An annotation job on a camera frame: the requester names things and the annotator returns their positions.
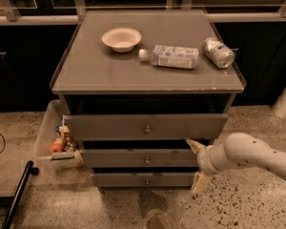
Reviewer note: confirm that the grey drawer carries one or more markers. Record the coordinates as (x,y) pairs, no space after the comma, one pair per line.
(139,158)
(92,127)
(123,180)

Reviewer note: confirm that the grey drawer cabinet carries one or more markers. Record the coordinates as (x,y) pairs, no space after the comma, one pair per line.
(92,79)

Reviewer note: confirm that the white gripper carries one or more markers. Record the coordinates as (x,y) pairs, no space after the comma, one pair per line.
(202,159)

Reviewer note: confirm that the clear plastic water bottle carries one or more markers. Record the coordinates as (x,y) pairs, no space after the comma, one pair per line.
(170,57)

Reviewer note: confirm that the white paper bowl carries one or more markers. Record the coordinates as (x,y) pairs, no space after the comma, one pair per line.
(121,39)

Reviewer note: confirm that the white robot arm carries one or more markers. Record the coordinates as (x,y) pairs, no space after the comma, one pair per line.
(237,151)

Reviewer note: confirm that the grey bottom drawer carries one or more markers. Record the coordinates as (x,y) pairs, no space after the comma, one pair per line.
(123,180)

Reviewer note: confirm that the orange toy fruit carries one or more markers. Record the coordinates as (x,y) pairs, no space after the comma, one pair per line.
(56,147)

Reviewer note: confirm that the grey top drawer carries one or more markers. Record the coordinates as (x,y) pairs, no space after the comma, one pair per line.
(92,127)

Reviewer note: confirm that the clear plastic storage bin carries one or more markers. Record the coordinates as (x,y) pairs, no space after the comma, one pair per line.
(47,135)

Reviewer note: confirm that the silver drink can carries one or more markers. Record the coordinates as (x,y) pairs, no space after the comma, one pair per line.
(222,56)

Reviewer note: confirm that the small brown snack box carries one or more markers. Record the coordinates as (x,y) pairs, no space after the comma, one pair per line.
(69,145)

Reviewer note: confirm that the black metal bar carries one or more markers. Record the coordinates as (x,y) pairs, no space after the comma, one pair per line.
(29,170)

